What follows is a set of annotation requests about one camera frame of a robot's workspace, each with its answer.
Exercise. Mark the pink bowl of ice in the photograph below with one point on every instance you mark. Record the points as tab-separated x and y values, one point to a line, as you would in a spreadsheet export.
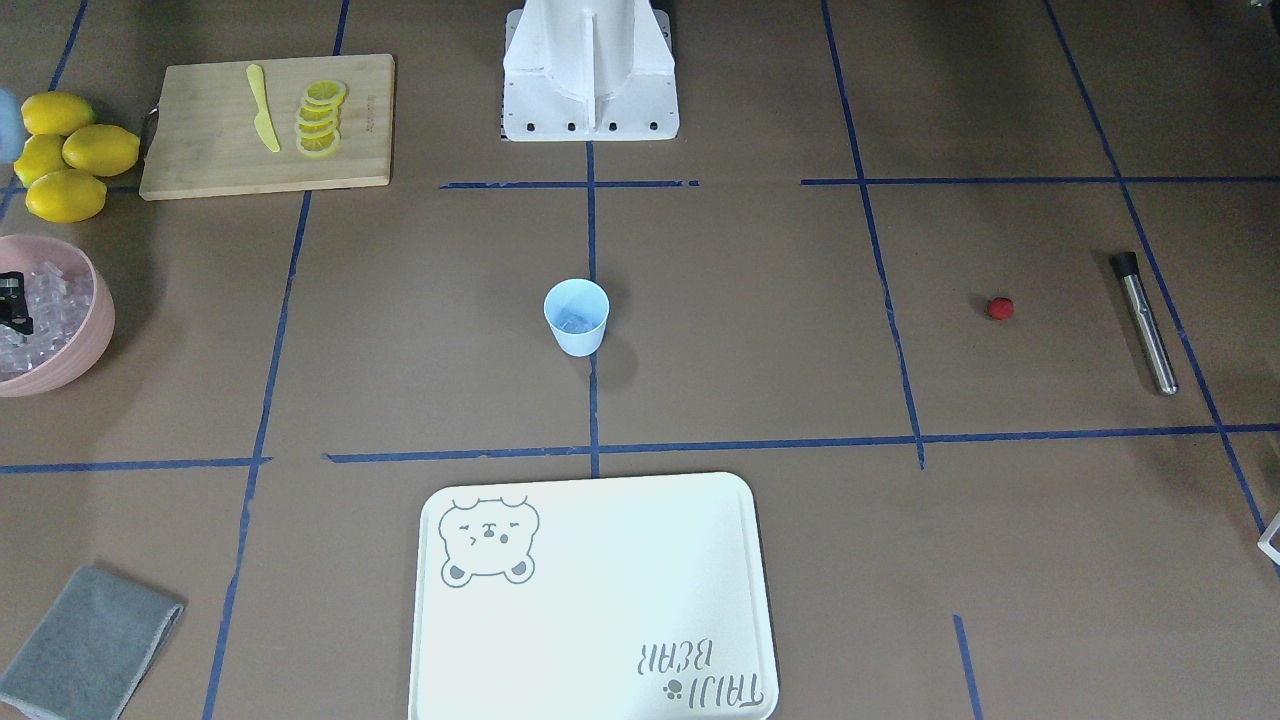
73	311

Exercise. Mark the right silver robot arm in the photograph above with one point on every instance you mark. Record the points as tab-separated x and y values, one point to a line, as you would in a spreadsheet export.
13	133

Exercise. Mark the yellow lemon slices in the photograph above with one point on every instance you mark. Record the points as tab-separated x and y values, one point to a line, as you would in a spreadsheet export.
317	119

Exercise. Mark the yellow lemon three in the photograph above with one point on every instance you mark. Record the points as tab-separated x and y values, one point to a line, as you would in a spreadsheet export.
40	156

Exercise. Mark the red strawberry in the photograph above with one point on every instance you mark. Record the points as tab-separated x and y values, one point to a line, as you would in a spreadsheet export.
1000	309

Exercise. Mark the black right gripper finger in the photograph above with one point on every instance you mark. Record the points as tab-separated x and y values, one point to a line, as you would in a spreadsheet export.
14	308

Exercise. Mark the yellow lemon one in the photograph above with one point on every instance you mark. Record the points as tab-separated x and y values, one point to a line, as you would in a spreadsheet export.
66	196

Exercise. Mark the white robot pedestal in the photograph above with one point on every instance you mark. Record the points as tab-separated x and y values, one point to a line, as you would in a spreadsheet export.
589	71

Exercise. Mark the yellow lemon four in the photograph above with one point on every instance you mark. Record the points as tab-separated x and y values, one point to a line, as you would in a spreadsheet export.
56	113

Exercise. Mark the clear cup rack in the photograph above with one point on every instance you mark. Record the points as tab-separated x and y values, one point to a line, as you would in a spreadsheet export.
1267	543

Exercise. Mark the grey folded cloth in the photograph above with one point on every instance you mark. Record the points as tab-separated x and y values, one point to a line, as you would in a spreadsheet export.
92	649

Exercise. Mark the light blue plastic cup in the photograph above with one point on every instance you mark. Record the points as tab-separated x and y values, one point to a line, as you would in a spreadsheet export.
577	311

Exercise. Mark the yellow lemon two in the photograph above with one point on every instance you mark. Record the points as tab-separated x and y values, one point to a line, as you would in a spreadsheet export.
101	150

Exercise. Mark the steel muddler black tip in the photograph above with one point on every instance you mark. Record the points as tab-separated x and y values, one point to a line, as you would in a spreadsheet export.
1125	266

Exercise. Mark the yellow plastic knife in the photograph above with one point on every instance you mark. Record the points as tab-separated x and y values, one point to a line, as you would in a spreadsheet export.
262	122

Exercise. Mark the wooden cutting board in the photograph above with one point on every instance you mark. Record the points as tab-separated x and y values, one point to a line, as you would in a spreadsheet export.
206	145

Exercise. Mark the cream bear tray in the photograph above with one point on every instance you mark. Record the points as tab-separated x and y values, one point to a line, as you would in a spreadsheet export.
610	598

